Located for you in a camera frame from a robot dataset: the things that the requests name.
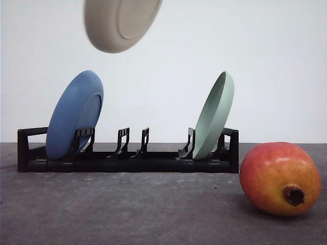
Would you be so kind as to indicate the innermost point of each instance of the white plate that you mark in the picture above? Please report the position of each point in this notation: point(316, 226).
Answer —
point(116, 25)

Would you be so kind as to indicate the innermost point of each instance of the red orange pomegranate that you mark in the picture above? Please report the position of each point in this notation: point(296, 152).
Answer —
point(280, 177)

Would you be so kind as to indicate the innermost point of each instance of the green plate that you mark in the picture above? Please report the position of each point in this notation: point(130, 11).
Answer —
point(214, 118)

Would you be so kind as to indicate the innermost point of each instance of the blue plate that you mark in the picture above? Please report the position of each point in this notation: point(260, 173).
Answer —
point(78, 106)

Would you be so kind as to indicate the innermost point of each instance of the black plastic dish rack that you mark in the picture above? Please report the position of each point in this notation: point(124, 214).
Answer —
point(32, 155)

